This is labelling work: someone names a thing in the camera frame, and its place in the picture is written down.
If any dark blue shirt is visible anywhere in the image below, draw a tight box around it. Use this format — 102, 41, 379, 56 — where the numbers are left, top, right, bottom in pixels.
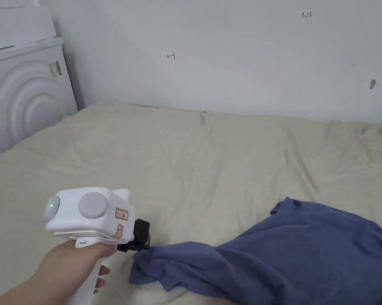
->
128, 197, 382, 305

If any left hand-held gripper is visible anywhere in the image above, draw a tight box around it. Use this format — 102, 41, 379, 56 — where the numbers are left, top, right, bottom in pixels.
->
44, 187, 151, 301

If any person's left hand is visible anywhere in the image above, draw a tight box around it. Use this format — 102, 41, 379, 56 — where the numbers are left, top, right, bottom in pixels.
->
28, 243, 118, 305

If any person's left forearm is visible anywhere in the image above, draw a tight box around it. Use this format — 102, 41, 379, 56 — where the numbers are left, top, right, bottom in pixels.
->
0, 277, 41, 305

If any white washing machine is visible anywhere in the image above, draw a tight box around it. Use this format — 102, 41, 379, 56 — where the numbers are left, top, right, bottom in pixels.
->
0, 0, 79, 159

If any bed with beige sheet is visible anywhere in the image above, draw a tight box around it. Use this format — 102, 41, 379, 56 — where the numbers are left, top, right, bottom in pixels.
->
0, 101, 382, 305

